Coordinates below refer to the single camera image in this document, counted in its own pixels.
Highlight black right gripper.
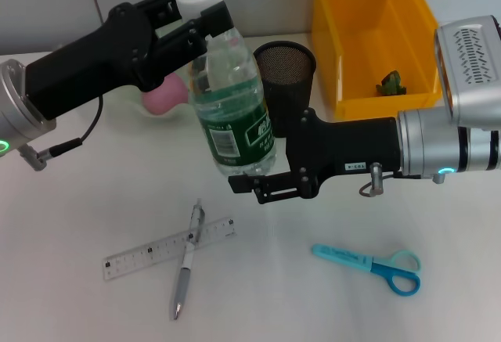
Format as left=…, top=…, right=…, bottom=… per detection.
left=228, top=107, right=402, bottom=205

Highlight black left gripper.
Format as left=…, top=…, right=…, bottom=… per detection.
left=23, top=0, right=209, bottom=122

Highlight clear green-label water bottle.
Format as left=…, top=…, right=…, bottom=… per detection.
left=175, top=0, right=278, bottom=181

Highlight pink toy peach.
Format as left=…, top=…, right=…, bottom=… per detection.
left=141, top=74, right=189, bottom=117

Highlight green plastic wrapper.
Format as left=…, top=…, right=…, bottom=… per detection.
left=375, top=70, right=408, bottom=96

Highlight black mesh pen holder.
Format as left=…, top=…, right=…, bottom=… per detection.
left=253, top=40, right=317, bottom=139

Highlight blue capped scissors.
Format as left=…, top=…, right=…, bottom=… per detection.
left=312, top=243, right=422, bottom=297

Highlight silver white ballpoint pen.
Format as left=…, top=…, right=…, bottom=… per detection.
left=169, top=197, right=206, bottom=322

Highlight clear plastic ruler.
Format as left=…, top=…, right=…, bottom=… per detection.
left=102, top=214, right=239, bottom=283

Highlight yellow plastic bin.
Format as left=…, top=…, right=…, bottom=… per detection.
left=311, top=0, right=445, bottom=121

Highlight grey right arm cable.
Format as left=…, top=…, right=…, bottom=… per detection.
left=359, top=161, right=396, bottom=199

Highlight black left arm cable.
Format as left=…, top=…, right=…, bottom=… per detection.
left=37, top=95, right=103, bottom=161

